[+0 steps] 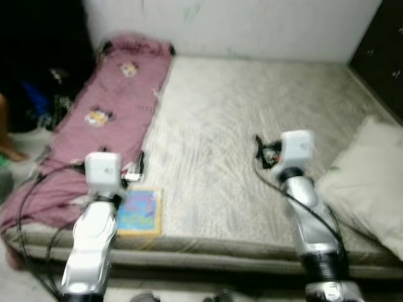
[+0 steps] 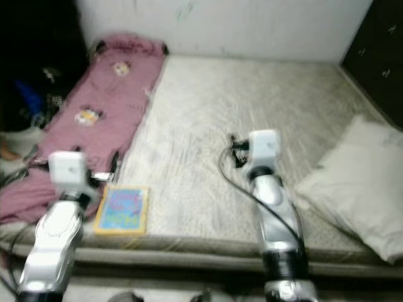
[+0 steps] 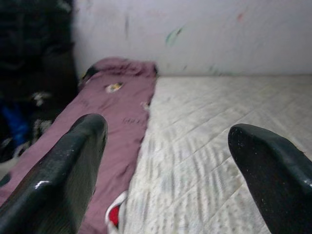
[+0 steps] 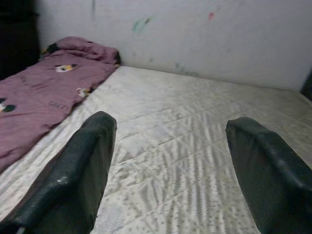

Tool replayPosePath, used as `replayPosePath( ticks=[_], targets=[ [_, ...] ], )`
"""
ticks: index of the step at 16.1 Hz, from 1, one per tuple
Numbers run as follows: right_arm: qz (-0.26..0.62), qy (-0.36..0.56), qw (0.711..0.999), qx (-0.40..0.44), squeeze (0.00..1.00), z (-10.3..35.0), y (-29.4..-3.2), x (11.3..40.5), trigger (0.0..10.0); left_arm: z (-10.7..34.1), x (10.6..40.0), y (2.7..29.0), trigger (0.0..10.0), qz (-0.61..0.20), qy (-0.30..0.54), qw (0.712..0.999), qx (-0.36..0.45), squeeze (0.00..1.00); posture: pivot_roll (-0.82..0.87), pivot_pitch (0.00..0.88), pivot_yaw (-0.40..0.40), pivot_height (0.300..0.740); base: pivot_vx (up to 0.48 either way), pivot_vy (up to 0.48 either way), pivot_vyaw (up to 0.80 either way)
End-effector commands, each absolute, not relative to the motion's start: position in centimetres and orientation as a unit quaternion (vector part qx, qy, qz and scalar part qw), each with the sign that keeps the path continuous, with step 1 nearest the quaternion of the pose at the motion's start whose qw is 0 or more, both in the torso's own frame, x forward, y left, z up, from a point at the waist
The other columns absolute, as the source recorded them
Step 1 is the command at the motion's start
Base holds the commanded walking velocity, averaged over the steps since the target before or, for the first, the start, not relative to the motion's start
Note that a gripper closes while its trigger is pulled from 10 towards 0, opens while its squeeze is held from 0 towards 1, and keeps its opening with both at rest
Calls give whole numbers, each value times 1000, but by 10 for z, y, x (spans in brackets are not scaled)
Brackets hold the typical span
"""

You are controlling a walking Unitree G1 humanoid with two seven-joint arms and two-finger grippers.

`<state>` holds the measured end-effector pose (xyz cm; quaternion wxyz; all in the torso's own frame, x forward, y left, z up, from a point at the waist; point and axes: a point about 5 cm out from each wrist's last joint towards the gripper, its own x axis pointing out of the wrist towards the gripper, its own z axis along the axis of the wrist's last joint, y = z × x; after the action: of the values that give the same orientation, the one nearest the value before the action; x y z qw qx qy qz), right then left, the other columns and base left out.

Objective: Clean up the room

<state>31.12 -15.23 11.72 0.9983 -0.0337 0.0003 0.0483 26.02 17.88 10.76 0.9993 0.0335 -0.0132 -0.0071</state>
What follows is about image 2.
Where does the robot leg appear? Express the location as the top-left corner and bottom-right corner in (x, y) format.
(192, 288), (221, 302)
(106, 291), (144, 302)

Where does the dark clothes heap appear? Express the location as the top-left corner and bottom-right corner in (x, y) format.
(0, 0), (92, 133)

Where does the long black left arm cable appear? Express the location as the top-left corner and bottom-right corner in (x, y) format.
(0, 162), (51, 189)

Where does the colourful children's book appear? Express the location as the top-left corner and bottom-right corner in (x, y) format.
(93, 184), (152, 237)

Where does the short black left arm cable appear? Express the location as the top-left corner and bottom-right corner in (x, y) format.
(9, 220), (40, 277)

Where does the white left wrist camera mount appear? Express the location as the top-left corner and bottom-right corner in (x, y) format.
(48, 151), (90, 193)

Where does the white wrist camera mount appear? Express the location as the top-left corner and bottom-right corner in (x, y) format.
(247, 130), (282, 171)
(48, 151), (90, 193)

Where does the robot right leg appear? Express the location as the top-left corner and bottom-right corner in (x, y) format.
(192, 288), (221, 302)

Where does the pink cartoon print blanket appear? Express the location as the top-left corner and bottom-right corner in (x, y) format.
(0, 35), (167, 226)

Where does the dark tufted headboard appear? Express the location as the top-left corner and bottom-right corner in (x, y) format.
(340, 0), (403, 130)

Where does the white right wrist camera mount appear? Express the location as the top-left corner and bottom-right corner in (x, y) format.
(247, 130), (282, 171)

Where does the blue plastic item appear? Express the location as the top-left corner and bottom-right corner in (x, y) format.
(16, 79), (45, 117)

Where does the white pillow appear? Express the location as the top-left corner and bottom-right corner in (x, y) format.
(293, 113), (403, 265)

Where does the white quilted mattress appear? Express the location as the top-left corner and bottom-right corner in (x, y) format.
(0, 55), (403, 268)

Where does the black white printed cloth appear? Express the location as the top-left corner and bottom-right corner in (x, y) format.
(41, 66), (64, 126)

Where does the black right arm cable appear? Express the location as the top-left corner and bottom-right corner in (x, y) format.
(219, 148), (309, 252)

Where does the robot left leg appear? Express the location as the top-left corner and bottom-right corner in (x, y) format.
(106, 291), (144, 302)

